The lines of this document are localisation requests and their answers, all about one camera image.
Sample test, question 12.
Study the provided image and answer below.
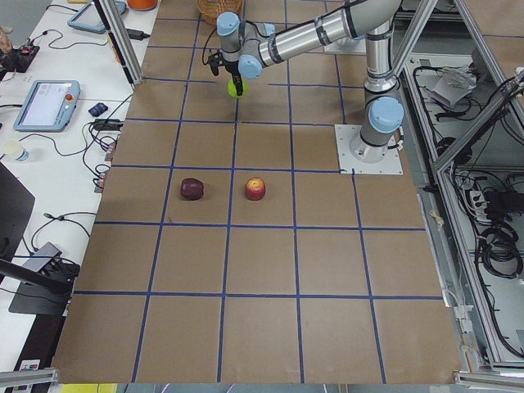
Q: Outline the red yellow apple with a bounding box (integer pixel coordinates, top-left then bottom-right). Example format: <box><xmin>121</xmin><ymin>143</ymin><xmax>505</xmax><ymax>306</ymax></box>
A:
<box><xmin>245</xmin><ymin>177</ymin><xmax>266</xmax><ymax>201</ymax></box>

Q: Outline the near teach pendant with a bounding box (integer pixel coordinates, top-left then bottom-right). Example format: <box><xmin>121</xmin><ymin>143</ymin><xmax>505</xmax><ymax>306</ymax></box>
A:
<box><xmin>13</xmin><ymin>80</ymin><xmax>81</xmax><ymax>133</ymax></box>

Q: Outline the teach pendant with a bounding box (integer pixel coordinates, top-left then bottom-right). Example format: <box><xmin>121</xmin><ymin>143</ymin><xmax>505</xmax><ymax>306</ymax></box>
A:
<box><xmin>67</xmin><ymin>1</ymin><xmax>127</xmax><ymax>34</ymax></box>
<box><xmin>13</xmin><ymin>80</ymin><xmax>81</xmax><ymax>133</ymax></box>

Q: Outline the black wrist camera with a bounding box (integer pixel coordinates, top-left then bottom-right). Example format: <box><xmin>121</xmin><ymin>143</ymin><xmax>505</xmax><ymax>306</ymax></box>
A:
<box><xmin>207</xmin><ymin>51</ymin><xmax>223</xmax><ymax>76</ymax></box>

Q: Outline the blue checkered pouch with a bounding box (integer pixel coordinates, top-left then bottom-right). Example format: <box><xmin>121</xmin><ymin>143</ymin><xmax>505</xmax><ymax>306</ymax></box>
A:
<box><xmin>88</xmin><ymin>102</ymin><xmax>108</xmax><ymax>117</ymax></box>

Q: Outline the dark red apple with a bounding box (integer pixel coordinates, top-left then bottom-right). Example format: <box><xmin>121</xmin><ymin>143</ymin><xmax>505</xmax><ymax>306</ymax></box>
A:
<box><xmin>179</xmin><ymin>178</ymin><xmax>205</xmax><ymax>201</ymax></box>

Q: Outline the orange bucket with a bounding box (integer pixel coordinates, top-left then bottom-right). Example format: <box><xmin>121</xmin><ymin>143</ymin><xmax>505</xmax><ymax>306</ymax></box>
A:
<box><xmin>127</xmin><ymin>0</ymin><xmax>158</xmax><ymax>11</ymax></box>

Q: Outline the far teach pendant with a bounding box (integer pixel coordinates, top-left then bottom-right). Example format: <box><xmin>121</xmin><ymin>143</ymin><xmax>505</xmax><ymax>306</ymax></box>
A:
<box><xmin>67</xmin><ymin>1</ymin><xmax>127</xmax><ymax>34</ymax></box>

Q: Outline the white paper cup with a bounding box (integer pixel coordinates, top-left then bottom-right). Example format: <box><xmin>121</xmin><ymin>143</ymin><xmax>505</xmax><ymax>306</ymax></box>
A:
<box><xmin>1</xmin><ymin>139</ymin><xmax>29</xmax><ymax>162</ymax></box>

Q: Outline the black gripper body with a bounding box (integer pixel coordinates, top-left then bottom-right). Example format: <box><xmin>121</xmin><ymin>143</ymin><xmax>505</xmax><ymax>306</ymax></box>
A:
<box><xmin>224</xmin><ymin>61</ymin><xmax>242</xmax><ymax>82</ymax></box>

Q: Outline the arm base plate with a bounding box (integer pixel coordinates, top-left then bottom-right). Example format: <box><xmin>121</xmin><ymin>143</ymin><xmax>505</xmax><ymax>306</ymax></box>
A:
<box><xmin>334</xmin><ymin>124</ymin><xmax>404</xmax><ymax>175</ymax></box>

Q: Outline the black circuit board box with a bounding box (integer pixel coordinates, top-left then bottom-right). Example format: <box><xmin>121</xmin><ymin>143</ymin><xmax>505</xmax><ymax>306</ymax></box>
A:
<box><xmin>1</xmin><ymin>45</ymin><xmax>40</xmax><ymax>73</ymax></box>

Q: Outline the aluminium frame post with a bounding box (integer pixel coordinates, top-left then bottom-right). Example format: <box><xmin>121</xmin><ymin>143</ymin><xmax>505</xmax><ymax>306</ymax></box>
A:
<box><xmin>93</xmin><ymin>0</ymin><xmax>143</xmax><ymax>86</ymax></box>

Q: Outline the woven wicker basket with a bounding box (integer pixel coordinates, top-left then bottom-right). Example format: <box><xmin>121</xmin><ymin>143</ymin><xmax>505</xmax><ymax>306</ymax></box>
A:
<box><xmin>196</xmin><ymin>0</ymin><xmax>243</xmax><ymax>26</ymax></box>

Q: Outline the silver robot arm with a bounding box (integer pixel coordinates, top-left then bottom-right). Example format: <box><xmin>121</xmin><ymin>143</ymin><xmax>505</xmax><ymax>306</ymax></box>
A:
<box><xmin>207</xmin><ymin>1</ymin><xmax>404</xmax><ymax>148</ymax></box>

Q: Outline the green apple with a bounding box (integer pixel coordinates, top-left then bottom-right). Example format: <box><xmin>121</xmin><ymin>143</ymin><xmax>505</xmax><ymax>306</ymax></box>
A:
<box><xmin>228</xmin><ymin>79</ymin><xmax>249</xmax><ymax>98</ymax></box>

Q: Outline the black monitor stand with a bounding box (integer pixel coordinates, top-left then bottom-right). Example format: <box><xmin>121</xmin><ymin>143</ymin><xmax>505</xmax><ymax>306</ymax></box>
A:
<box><xmin>1</xmin><ymin>165</ymin><xmax>79</xmax><ymax>315</ymax></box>

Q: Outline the black power adapter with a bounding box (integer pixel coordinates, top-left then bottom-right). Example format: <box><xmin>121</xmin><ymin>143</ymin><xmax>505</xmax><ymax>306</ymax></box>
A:
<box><xmin>126</xmin><ymin>29</ymin><xmax>151</xmax><ymax>41</ymax></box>

